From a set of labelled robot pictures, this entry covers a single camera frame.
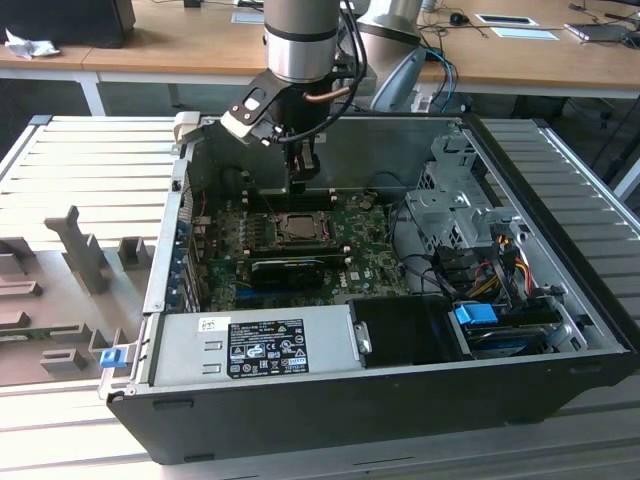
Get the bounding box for black RAM slot bank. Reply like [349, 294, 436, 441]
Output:
[248, 243, 352, 267]
[244, 187, 337, 212]

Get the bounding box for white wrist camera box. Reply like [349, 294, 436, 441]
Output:
[220, 71, 287, 145]

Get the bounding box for black graphics card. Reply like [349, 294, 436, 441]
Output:
[249, 257, 326, 291]

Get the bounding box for beige case latch handle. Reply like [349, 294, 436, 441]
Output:
[173, 112, 202, 146]

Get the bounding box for silver CPU plate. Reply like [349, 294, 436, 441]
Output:
[283, 215, 322, 237]

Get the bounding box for blue cable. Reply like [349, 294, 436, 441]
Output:
[424, 47, 460, 114]

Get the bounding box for metal drive cage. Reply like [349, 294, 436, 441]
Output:
[404, 134, 526, 251]

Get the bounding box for metal socket cover frame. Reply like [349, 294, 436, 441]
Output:
[273, 211, 332, 246]

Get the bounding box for grey tablet on desk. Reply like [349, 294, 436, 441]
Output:
[564, 22, 634, 44]

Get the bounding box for pale grey slanted support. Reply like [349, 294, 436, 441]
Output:
[369, 47, 427, 112]

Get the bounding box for CPU socket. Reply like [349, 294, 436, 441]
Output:
[268, 210, 335, 250]

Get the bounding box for crumpled white paper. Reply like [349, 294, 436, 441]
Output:
[3, 28, 61, 60]

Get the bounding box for black box on desk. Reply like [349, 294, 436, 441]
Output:
[0, 0, 136, 50]

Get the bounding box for silver power supply unit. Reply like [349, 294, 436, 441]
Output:
[152, 305, 361, 389]

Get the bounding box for yellow and red wires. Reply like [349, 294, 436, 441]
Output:
[469, 249, 532, 301]

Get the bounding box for grey parts rack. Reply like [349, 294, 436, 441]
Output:
[0, 204, 156, 386]

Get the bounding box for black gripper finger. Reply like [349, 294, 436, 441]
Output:
[285, 142, 322, 194]

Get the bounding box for green motherboard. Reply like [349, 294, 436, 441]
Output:
[192, 194, 416, 311]

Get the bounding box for blue disk carrier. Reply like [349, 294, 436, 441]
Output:
[453, 302, 497, 329]

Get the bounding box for wooden desk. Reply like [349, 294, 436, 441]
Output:
[0, 0, 640, 100]

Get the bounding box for black open PC case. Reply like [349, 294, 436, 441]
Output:
[97, 112, 640, 466]

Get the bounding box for black plastic shroud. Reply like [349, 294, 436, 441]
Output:
[348, 294, 474, 370]

